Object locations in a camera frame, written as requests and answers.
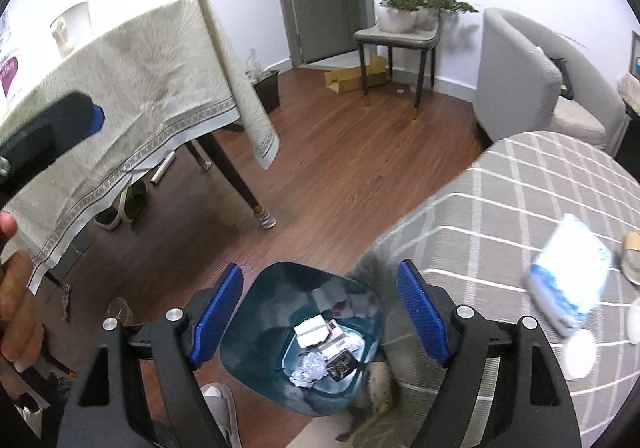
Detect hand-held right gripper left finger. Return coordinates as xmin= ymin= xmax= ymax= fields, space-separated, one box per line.
xmin=57 ymin=263 xmax=244 ymax=448

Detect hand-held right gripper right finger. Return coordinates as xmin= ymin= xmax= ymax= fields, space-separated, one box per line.
xmin=396 ymin=259 xmax=583 ymax=448

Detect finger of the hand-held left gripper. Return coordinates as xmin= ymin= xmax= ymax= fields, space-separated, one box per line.
xmin=0 ymin=90 xmax=104 ymax=209

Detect teal trash bin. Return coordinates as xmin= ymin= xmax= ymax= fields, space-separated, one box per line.
xmin=220 ymin=260 xmax=386 ymax=417

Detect person's left hand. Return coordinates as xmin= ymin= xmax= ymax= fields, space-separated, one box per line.
xmin=0 ymin=210 xmax=46 ymax=399

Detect purple white carton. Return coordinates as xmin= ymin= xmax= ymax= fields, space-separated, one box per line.
xmin=0 ymin=10 xmax=22 ymax=102

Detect white slipper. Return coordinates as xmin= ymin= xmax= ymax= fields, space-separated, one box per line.
xmin=200 ymin=383 xmax=237 ymax=448

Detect beige patterned tablecloth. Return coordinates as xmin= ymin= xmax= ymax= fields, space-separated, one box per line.
xmin=0 ymin=0 xmax=280 ymax=294

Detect white kettle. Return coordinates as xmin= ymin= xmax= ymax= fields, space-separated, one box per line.
xmin=50 ymin=1 xmax=92 ymax=59

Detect grey checked tablecloth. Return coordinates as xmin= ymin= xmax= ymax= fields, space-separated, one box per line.
xmin=340 ymin=130 xmax=640 ymax=448

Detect dark green slipper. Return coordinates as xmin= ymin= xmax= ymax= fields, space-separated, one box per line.
xmin=95 ymin=204 xmax=124 ymax=232
xmin=117 ymin=180 xmax=149 ymax=224

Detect white paper roll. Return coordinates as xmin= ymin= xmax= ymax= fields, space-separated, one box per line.
xmin=150 ymin=150 xmax=177 ymax=188

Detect dark wooden table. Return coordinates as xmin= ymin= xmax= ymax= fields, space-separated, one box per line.
xmin=186 ymin=130 xmax=277 ymax=230

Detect clear plastic bottle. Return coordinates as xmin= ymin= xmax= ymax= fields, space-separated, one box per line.
xmin=245 ymin=48 xmax=264 ymax=82

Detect black storage box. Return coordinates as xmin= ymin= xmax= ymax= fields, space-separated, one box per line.
xmin=252 ymin=69 xmax=281 ymax=114

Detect flattened cardboard box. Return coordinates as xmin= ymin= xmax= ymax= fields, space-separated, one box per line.
xmin=324 ymin=55 xmax=391 ymax=94

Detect grey armchair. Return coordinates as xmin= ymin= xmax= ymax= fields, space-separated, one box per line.
xmin=472 ymin=7 xmax=627 ymax=150

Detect black handbag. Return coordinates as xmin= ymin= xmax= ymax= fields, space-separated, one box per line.
xmin=547 ymin=57 xmax=574 ymax=99

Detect grey dining chair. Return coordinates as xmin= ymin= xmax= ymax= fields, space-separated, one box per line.
xmin=354 ymin=0 xmax=442 ymax=120

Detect potted plant in white pot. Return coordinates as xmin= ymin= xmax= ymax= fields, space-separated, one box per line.
xmin=415 ymin=0 xmax=479 ymax=27
xmin=377 ymin=0 xmax=427 ymax=34

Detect brown tape ring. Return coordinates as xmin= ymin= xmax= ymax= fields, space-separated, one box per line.
xmin=620 ymin=235 xmax=640 ymax=285

